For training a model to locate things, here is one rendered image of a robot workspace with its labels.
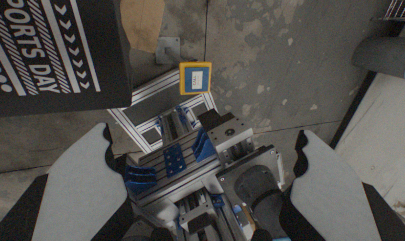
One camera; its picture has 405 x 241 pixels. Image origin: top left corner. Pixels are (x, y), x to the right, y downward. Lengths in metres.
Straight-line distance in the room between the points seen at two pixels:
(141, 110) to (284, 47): 1.65
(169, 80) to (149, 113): 0.35
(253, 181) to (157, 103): 1.13
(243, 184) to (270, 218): 0.13
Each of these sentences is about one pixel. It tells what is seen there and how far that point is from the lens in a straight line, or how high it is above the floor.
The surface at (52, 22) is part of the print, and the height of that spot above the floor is 0.95.
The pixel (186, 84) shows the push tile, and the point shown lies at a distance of 0.66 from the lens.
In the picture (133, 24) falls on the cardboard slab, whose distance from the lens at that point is 1.57.
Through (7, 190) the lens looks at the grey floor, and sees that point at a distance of 2.64.
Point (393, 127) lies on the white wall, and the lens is 3.41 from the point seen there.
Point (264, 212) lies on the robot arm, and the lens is 0.56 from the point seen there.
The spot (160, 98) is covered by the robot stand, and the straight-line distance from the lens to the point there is 1.49.
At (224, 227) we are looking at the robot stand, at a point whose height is 1.29.
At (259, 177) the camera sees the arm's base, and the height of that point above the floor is 1.30.
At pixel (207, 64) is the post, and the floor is 0.95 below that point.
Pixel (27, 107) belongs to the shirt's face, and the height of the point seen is 0.95.
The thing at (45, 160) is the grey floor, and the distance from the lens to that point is 2.26.
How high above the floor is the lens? 1.59
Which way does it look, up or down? 56 degrees down
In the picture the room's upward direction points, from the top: 148 degrees clockwise
